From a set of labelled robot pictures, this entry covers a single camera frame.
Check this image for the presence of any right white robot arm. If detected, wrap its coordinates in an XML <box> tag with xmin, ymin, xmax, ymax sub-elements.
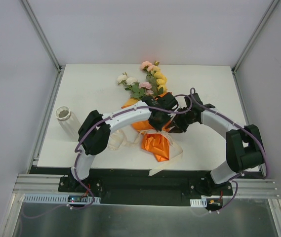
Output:
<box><xmin>168</xmin><ymin>92</ymin><xmax>266</xmax><ymax>197</ymax></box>

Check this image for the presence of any right white cable duct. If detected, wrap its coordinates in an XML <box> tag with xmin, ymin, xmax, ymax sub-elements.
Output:
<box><xmin>190</xmin><ymin>198</ymin><xmax>207</xmax><ymax>208</ymax></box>

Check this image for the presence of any artificial flower bouquet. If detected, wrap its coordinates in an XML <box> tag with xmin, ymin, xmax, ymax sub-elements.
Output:
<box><xmin>117</xmin><ymin>61</ymin><xmax>167</xmax><ymax>101</ymax></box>

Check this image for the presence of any white cable duct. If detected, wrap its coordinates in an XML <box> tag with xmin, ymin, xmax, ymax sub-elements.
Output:
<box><xmin>190</xmin><ymin>198</ymin><xmax>207</xmax><ymax>208</ymax></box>
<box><xmin>24</xmin><ymin>194</ymin><xmax>101</xmax><ymax>205</ymax></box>

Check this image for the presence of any orange wrapping paper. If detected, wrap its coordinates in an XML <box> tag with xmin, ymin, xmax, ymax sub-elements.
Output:
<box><xmin>121</xmin><ymin>97</ymin><xmax>178</xmax><ymax>162</ymax></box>

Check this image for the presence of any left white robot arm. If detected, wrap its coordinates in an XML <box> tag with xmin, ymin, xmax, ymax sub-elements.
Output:
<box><xmin>69</xmin><ymin>92</ymin><xmax>178</xmax><ymax>192</ymax></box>

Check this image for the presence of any aluminium frame post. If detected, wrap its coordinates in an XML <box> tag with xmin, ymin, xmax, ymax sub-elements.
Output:
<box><xmin>19</xmin><ymin>0</ymin><xmax>65</xmax><ymax>73</ymax></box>
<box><xmin>231</xmin><ymin>0</ymin><xmax>281</xmax><ymax>75</ymax></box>

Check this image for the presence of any cream printed ribbon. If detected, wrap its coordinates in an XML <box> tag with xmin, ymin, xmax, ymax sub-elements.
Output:
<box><xmin>108</xmin><ymin>129</ymin><xmax>183</xmax><ymax>176</ymax></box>

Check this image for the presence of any white ceramic vase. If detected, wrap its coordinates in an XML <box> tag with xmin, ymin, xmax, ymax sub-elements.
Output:
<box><xmin>55</xmin><ymin>106</ymin><xmax>81</xmax><ymax>142</ymax></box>

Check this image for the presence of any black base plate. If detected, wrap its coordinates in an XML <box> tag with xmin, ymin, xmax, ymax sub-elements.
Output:
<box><xmin>57</xmin><ymin>168</ymin><xmax>235</xmax><ymax>205</ymax></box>

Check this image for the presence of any right aluminium frame post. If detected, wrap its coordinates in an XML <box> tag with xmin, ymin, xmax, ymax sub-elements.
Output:
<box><xmin>231</xmin><ymin>0</ymin><xmax>281</xmax><ymax>75</ymax></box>

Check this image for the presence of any left white cable duct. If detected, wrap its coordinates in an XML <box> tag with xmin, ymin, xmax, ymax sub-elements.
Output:
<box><xmin>24</xmin><ymin>194</ymin><xmax>101</xmax><ymax>205</ymax></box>

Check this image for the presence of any left aluminium frame post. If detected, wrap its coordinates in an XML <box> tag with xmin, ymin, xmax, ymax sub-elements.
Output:
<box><xmin>19</xmin><ymin>0</ymin><xmax>65</xmax><ymax>73</ymax></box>

